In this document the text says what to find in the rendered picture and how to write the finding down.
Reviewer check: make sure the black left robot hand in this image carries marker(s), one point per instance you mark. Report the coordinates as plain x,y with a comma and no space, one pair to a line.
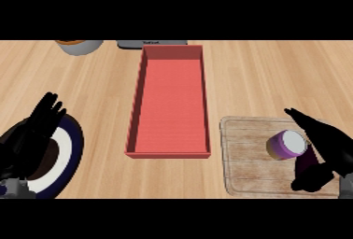
39,124

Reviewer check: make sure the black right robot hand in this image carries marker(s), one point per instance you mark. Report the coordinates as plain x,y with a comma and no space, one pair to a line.
324,140

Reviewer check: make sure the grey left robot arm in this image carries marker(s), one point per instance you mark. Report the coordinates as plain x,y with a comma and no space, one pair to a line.
14,188

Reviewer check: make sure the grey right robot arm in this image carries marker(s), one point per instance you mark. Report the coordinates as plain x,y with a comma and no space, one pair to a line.
348,188

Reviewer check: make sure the purple can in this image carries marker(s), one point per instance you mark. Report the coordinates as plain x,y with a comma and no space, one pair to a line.
287,145

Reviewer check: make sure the pale wooden cutting board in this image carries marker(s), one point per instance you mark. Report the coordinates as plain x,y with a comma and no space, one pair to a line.
258,158

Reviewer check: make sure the red cardboard box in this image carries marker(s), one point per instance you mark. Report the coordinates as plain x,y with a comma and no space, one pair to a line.
169,102

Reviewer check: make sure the dark blue and white plate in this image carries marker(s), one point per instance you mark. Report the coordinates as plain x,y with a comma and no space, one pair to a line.
64,155

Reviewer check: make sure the grey pot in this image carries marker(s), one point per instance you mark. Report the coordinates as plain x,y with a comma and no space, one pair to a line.
79,47

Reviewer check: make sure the dark grey appliance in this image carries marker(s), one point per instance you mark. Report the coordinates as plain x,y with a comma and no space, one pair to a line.
147,44

